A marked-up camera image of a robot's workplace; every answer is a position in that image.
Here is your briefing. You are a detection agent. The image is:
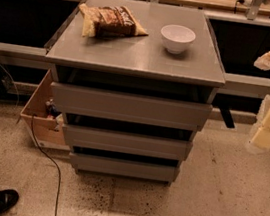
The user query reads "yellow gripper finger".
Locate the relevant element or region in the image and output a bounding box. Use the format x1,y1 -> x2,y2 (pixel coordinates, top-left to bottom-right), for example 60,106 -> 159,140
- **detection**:
254,51 -> 270,71
246,126 -> 270,154

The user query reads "grey metal rail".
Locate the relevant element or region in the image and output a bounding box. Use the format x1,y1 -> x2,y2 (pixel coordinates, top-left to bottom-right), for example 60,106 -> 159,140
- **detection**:
0,42 -> 270,99

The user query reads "grey drawer cabinet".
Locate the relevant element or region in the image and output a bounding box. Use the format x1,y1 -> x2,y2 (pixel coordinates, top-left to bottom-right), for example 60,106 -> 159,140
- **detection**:
26,0 -> 237,194

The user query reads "grey bottom drawer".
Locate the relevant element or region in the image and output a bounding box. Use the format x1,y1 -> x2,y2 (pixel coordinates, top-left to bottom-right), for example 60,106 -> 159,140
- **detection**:
69,153 -> 179,183

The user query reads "black floor cable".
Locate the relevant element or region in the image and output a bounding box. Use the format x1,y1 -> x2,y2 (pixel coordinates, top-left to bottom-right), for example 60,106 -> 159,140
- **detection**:
16,114 -> 73,216

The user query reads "brown chip bag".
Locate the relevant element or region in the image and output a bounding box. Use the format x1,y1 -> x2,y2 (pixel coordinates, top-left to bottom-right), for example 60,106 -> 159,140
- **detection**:
79,3 -> 148,38

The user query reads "grey top drawer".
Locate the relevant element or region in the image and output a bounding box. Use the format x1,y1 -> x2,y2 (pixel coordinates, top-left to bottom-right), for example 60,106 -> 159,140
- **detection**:
51,82 -> 212,131

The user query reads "white bowl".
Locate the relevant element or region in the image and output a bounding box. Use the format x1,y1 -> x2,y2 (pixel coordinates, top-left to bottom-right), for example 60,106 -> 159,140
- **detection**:
160,24 -> 196,54

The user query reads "grey drawer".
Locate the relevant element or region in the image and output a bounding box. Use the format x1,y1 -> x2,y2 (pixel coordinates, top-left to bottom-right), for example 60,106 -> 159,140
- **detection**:
51,82 -> 212,131
69,153 -> 179,183
63,124 -> 192,160

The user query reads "grey middle drawer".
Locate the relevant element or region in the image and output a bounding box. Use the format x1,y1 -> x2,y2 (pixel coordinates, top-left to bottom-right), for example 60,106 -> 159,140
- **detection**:
63,124 -> 192,160

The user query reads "cardboard box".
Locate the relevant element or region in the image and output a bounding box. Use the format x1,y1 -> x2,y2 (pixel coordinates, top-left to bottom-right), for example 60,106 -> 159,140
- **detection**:
20,70 -> 69,150

